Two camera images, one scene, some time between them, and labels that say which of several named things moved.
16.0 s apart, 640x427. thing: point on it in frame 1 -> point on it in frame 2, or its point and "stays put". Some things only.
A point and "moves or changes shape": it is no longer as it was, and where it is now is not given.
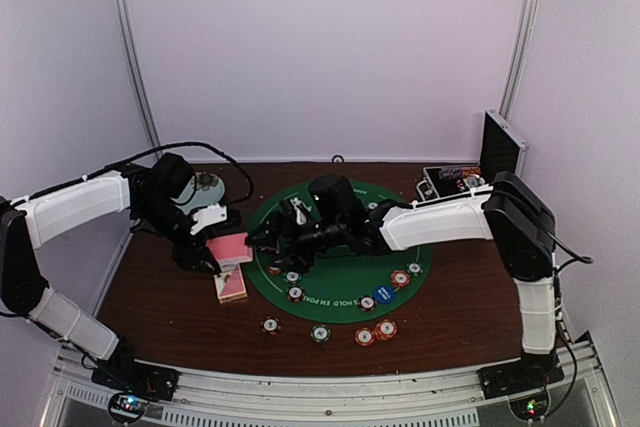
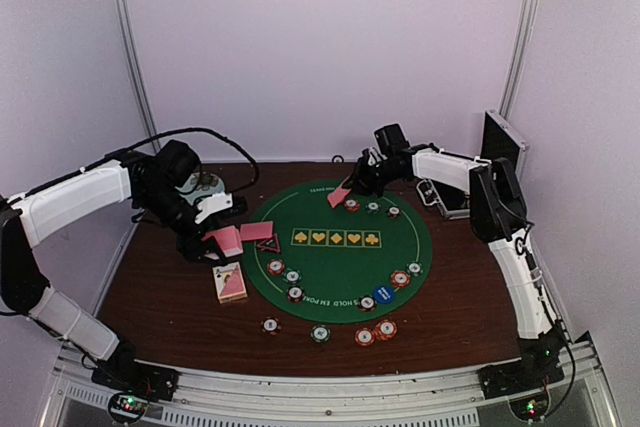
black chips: x=295 y=294 stays put
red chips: x=364 y=336 stays put
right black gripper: x=288 y=221 -> x=362 y=179
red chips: x=400 y=278 stays put
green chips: x=414 y=268 stays put
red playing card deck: x=230 y=251 moves or changes shape
